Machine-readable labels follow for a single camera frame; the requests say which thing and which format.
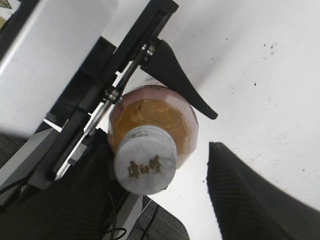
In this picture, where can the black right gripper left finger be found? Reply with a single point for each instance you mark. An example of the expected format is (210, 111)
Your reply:
(76, 207)

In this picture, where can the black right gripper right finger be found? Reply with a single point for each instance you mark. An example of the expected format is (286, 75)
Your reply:
(248, 207)

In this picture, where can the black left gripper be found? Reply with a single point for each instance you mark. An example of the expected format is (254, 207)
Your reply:
(138, 46)

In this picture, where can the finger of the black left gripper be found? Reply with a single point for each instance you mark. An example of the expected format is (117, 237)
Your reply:
(161, 63)

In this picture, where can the white bottle cap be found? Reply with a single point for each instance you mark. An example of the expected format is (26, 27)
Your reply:
(146, 160)

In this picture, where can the peach oolong tea bottle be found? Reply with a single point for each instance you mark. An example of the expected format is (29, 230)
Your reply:
(152, 103)

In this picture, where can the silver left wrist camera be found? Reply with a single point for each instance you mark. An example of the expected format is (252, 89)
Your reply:
(42, 45)

